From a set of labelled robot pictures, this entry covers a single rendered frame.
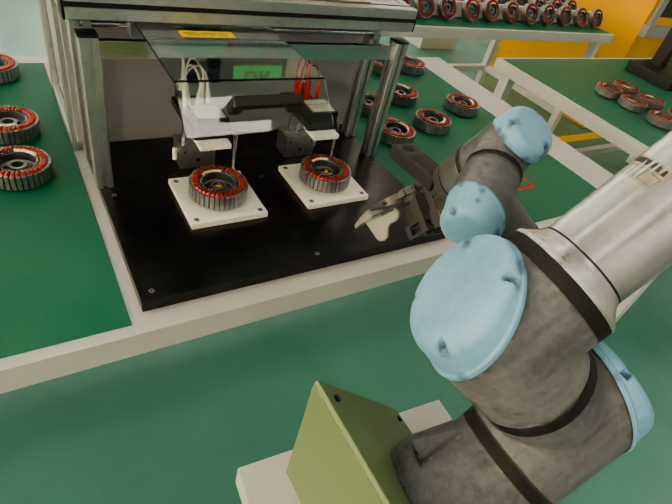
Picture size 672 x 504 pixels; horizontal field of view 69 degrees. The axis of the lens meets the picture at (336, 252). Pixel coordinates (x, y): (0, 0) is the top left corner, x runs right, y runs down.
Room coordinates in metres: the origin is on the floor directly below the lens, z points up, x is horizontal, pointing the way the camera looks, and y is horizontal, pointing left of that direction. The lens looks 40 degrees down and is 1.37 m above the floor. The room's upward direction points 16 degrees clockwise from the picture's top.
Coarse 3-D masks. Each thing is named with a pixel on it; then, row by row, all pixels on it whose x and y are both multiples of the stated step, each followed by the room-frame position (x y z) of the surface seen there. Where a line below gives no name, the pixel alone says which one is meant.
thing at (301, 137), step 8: (280, 136) 1.02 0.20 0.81; (288, 136) 1.00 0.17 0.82; (296, 136) 1.01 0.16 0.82; (304, 136) 1.02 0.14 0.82; (280, 144) 1.01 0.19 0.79; (288, 144) 1.00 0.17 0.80; (296, 144) 1.01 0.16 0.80; (304, 144) 1.02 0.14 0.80; (312, 144) 1.04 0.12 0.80; (280, 152) 1.01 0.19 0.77; (288, 152) 1.00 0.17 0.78; (296, 152) 1.01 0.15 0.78; (304, 152) 1.03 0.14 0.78
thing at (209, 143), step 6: (174, 96) 0.90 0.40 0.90; (174, 102) 0.87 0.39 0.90; (174, 108) 0.87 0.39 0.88; (180, 114) 0.84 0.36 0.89; (198, 138) 0.79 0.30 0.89; (204, 138) 0.79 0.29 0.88; (210, 138) 0.80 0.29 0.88; (216, 138) 0.81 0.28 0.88; (222, 138) 0.82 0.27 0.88; (198, 144) 0.78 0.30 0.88; (204, 144) 0.78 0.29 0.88; (210, 144) 0.78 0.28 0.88; (216, 144) 0.79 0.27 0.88; (222, 144) 0.80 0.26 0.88; (228, 144) 0.80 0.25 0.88; (204, 150) 0.77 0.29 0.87; (210, 150) 0.78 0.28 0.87
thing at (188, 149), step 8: (176, 136) 0.87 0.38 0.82; (176, 144) 0.86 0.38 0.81; (184, 144) 0.85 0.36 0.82; (192, 144) 0.86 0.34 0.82; (184, 152) 0.84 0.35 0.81; (192, 152) 0.85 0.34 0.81; (200, 152) 0.86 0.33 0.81; (208, 152) 0.88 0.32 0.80; (184, 160) 0.84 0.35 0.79; (192, 160) 0.85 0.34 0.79; (200, 160) 0.86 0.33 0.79; (208, 160) 0.88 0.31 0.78
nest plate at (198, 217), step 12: (168, 180) 0.78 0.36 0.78; (180, 180) 0.78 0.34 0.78; (180, 192) 0.75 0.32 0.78; (252, 192) 0.81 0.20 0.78; (180, 204) 0.72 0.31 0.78; (192, 204) 0.72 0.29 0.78; (252, 204) 0.77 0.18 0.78; (192, 216) 0.69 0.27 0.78; (204, 216) 0.70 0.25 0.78; (216, 216) 0.71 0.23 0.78; (228, 216) 0.72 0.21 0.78; (240, 216) 0.72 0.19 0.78; (252, 216) 0.74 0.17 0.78; (264, 216) 0.76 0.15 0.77; (192, 228) 0.66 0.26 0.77
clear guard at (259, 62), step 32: (160, 32) 0.77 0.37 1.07; (256, 32) 0.89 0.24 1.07; (192, 64) 0.69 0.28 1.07; (224, 64) 0.72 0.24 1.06; (256, 64) 0.75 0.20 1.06; (288, 64) 0.79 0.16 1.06; (192, 96) 0.62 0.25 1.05; (224, 96) 0.65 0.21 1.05; (320, 96) 0.75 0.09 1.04; (192, 128) 0.59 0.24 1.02; (224, 128) 0.62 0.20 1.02; (256, 128) 0.65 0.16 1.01; (288, 128) 0.68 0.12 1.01
